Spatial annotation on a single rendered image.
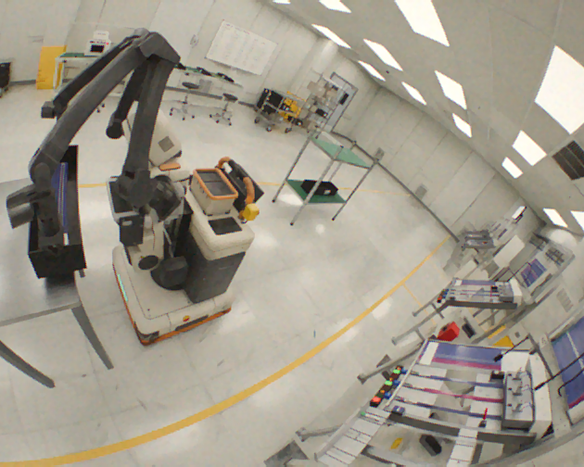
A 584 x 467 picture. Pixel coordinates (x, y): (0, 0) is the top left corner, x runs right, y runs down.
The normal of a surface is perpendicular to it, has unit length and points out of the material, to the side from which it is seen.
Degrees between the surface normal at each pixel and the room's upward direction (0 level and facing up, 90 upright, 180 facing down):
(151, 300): 0
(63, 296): 0
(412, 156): 90
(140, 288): 0
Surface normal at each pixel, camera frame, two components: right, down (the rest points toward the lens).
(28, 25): 0.55, 0.71
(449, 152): -0.70, 0.11
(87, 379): 0.46, -0.69
